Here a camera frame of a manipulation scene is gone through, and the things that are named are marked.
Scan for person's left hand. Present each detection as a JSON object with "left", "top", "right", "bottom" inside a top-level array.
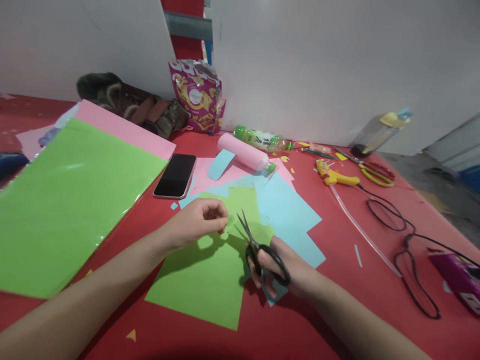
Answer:
[{"left": 164, "top": 197, "right": 230, "bottom": 252}]

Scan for person's right hand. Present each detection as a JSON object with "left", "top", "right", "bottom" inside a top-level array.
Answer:
[{"left": 248, "top": 236, "right": 322, "bottom": 300}]

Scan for person's left thumb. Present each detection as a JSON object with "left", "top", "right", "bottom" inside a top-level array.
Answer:
[{"left": 205, "top": 218, "right": 230, "bottom": 235}]

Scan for person's right fingers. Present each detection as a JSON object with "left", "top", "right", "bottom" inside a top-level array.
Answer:
[{"left": 257, "top": 236, "right": 287, "bottom": 272}]

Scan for person's right thumb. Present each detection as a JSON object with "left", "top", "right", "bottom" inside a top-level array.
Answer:
[{"left": 248, "top": 256, "right": 266, "bottom": 290}]

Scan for person's left fingers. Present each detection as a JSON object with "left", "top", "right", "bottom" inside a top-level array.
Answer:
[{"left": 195, "top": 198, "right": 229, "bottom": 222}]

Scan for black scissors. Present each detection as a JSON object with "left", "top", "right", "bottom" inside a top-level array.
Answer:
[{"left": 236, "top": 209, "right": 292, "bottom": 288}]

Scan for small pink paper sheet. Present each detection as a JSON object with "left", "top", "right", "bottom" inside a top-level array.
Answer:
[{"left": 186, "top": 157, "right": 297, "bottom": 200}]

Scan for blue paper strip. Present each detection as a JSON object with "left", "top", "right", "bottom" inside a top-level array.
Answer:
[{"left": 206, "top": 148, "right": 236, "bottom": 182}]

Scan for black smartphone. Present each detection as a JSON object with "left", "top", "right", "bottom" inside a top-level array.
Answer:
[{"left": 152, "top": 152, "right": 198, "bottom": 200}]

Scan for green paper sheet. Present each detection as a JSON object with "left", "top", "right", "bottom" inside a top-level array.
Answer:
[{"left": 144, "top": 186, "right": 275, "bottom": 332}]

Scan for pink wrapped bottle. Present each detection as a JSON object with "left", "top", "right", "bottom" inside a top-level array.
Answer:
[{"left": 217, "top": 133, "right": 279, "bottom": 178}]

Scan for green tea bottle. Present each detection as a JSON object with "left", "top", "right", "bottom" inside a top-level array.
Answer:
[{"left": 233, "top": 124, "right": 297, "bottom": 153}]

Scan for clear glue stick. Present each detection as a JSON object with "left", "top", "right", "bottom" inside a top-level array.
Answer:
[{"left": 329, "top": 183, "right": 404, "bottom": 279}]

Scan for yellow glue gun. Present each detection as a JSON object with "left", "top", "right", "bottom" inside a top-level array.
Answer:
[{"left": 314, "top": 159, "right": 361, "bottom": 187}]

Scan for purple snack bag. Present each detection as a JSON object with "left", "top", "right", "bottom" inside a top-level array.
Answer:
[{"left": 167, "top": 58, "right": 227, "bottom": 134}]

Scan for large pink paper sheet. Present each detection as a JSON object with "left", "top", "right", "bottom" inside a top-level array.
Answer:
[{"left": 56, "top": 98, "right": 178, "bottom": 161}]

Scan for green pencil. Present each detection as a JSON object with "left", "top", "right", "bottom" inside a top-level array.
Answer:
[{"left": 301, "top": 148, "right": 341, "bottom": 161}]

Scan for camouflage bag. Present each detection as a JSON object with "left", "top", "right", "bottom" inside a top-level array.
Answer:
[{"left": 76, "top": 72, "right": 190, "bottom": 137}]

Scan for red and yellow scissors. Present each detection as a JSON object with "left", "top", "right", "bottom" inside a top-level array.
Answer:
[{"left": 333, "top": 147, "right": 397, "bottom": 188}]

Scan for wrapped green paper pack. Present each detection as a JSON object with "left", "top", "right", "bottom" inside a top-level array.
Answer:
[{"left": 0, "top": 117, "right": 171, "bottom": 300}]

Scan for clear yellow-lidded water bottle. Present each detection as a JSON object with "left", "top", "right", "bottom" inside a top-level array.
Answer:
[{"left": 350, "top": 108, "right": 413, "bottom": 159}]

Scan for purple box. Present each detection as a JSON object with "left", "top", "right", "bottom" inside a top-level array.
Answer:
[{"left": 428, "top": 251, "right": 480, "bottom": 316}]

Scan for dark blue pouch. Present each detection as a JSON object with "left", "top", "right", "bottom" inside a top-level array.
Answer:
[{"left": 0, "top": 151, "right": 31, "bottom": 181}]

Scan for black cable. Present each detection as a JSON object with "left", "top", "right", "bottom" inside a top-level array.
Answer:
[{"left": 354, "top": 182, "right": 480, "bottom": 320}]

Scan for red metal frame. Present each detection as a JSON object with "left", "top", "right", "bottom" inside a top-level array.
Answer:
[{"left": 160, "top": 0, "right": 215, "bottom": 78}]

